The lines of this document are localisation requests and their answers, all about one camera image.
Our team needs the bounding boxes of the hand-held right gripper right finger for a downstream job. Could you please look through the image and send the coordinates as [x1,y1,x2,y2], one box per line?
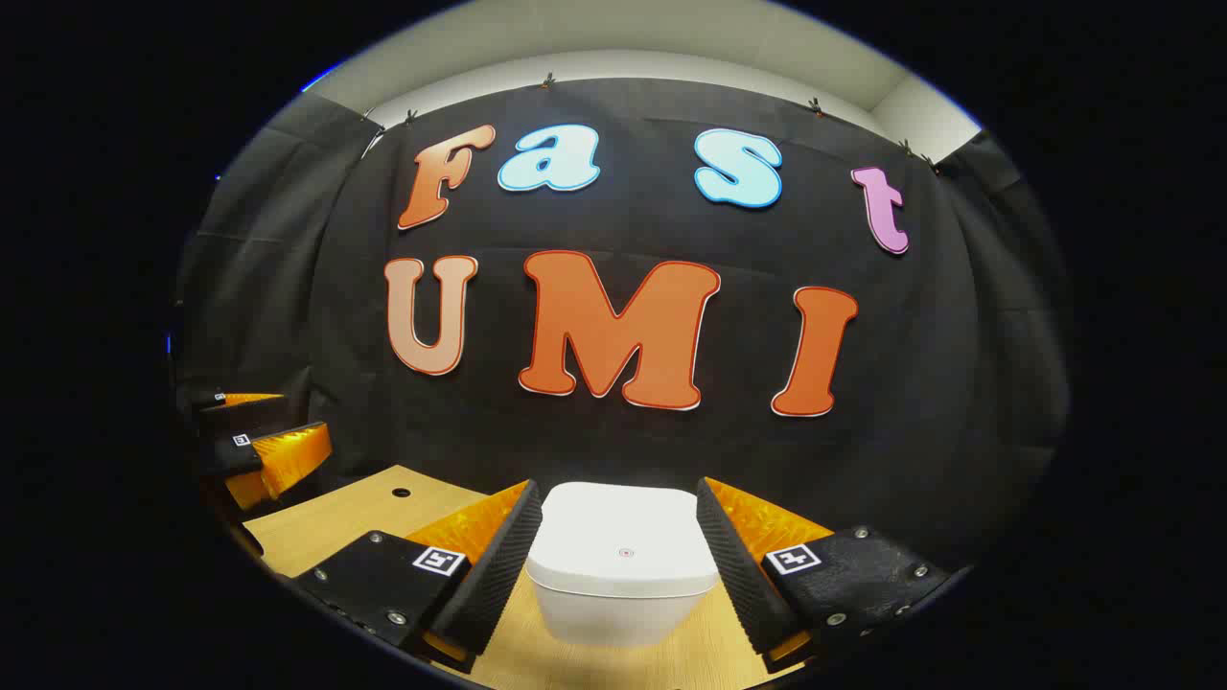
[696,476,952,674]

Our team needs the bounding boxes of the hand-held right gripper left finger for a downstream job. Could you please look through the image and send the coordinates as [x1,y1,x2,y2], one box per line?
[290,479,544,674]

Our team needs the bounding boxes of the wooden desktop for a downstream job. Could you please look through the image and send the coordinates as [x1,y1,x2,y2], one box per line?
[240,465,806,690]

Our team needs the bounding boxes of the white desktop garbage bin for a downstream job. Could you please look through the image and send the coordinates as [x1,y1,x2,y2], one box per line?
[524,481,722,649]

